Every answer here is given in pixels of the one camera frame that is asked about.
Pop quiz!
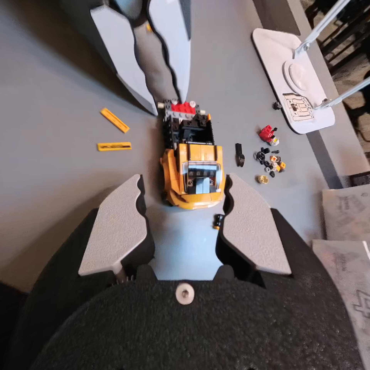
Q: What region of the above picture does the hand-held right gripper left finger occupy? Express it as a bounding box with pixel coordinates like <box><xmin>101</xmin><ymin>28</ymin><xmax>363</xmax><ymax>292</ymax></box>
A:
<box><xmin>78</xmin><ymin>173</ymin><xmax>156</xmax><ymax>283</ymax></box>

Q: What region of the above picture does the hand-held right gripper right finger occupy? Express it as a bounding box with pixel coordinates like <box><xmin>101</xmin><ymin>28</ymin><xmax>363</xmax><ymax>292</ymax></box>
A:
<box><xmin>215</xmin><ymin>173</ymin><xmax>292</xmax><ymax>276</ymax></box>

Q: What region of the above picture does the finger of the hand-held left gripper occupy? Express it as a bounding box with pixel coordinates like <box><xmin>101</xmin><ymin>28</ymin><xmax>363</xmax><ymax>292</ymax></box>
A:
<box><xmin>147</xmin><ymin>0</ymin><xmax>192</xmax><ymax>103</ymax></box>
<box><xmin>90</xmin><ymin>6</ymin><xmax>159</xmax><ymax>116</ymax></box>

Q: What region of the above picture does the long yellow lego tile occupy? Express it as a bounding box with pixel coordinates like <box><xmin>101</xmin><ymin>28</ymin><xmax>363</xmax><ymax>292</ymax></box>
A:
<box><xmin>100</xmin><ymin>108</ymin><xmax>130</xmax><ymax>134</ymax></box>
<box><xmin>97</xmin><ymin>142</ymin><xmax>132</xmax><ymax>152</ymax></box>

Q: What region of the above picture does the yellow lego car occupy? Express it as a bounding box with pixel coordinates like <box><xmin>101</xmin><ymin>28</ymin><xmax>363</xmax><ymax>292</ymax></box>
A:
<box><xmin>160</xmin><ymin>99</ymin><xmax>226</xmax><ymax>210</ymax></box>

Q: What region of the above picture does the pile of small lego parts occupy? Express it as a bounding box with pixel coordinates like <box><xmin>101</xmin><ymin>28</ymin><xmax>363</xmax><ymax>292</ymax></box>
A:
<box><xmin>253</xmin><ymin>148</ymin><xmax>287</xmax><ymax>177</ymax></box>

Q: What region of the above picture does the lego sticker sheet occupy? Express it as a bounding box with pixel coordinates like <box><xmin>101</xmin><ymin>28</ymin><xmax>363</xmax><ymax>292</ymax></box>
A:
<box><xmin>282</xmin><ymin>92</ymin><xmax>316</xmax><ymax>121</ymax></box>

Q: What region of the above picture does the white paper bag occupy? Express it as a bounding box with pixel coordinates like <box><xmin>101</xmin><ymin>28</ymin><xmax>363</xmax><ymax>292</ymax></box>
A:
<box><xmin>322</xmin><ymin>188</ymin><xmax>370</xmax><ymax>242</ymax></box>
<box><xmin>312</xmin><ymin>239</ymin><xmax>370</xmax><ymax>350</ymax></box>

